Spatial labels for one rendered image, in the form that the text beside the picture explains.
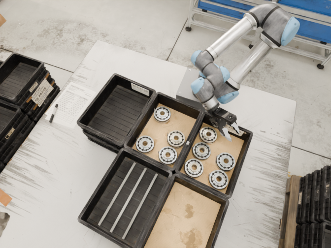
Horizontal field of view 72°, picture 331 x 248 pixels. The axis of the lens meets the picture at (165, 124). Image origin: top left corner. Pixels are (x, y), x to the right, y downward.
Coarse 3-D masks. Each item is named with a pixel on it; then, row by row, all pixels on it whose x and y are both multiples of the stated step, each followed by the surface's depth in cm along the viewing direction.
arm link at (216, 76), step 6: (210, 66) 112; (216, 66) 113; (222, 66) 111; (204, 72) 114; (210, 72) 111; (216, 72) 110; (222, 72) 110; (228, 72) 110; (210, 78) 110; (216, 78) 110; (222, 78) 110; (228, 78) 112; (216, 84) 110
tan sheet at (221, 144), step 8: (200, 128) 136; (216, 128) 137; (232, 136) 135; (216, 144) 132; (224, 144) 132; (232, 144) 132; (240, 144) 133; (216, 152) 130; (224, 152) 130; (232, 152) 130; (208, 160) 128; (224, 160) 128; (192, 168) 125; (208, 168) 125; (216, 168) 126; (200, 176) 123; (208, 184) 122; (224, 192) 120
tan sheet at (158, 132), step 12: (168, 108) 142; (180, 120) 139; (192, 120) 139; (144, 132) 134; (156, 132) 134; (168, 132) 135; (144, 144) 131; (156, 144) 131; (156, 156) 128; (168, 156) 128
